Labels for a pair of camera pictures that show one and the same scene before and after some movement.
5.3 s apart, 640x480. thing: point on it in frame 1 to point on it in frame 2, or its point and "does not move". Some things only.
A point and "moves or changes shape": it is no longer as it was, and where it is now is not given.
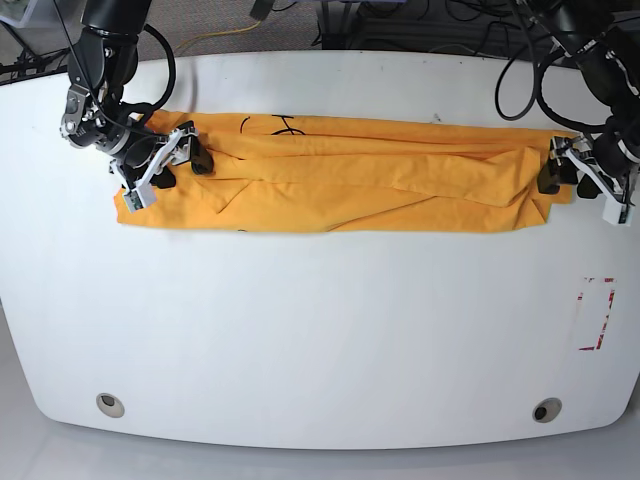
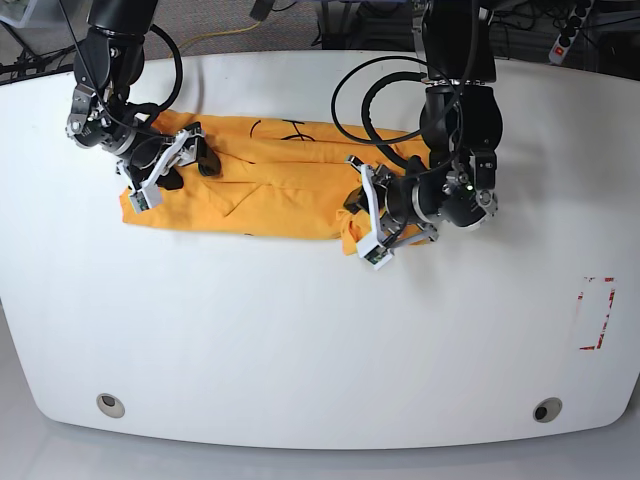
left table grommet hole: [110, 405] does not move
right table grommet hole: [546, 410] does not move
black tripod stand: [29, 64] does not move
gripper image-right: [609, 154] to [400, 201]
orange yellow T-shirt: [305, 176] moves or changes shape
